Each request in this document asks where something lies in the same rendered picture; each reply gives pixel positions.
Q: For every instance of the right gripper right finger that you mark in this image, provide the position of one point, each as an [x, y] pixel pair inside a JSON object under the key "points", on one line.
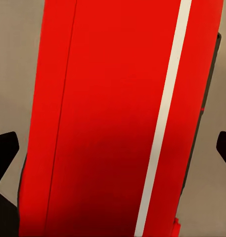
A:
{"points": [[221, 144]]}

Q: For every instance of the coffee table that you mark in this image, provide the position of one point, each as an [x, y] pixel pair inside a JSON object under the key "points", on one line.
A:
{"points": [[202, 206]]}

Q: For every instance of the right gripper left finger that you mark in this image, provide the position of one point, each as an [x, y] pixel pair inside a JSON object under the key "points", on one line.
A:
{"points": [[9, 147]]}

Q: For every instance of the radio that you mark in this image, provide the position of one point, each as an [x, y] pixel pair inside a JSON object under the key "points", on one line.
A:
{"points": [[120, 90]]}

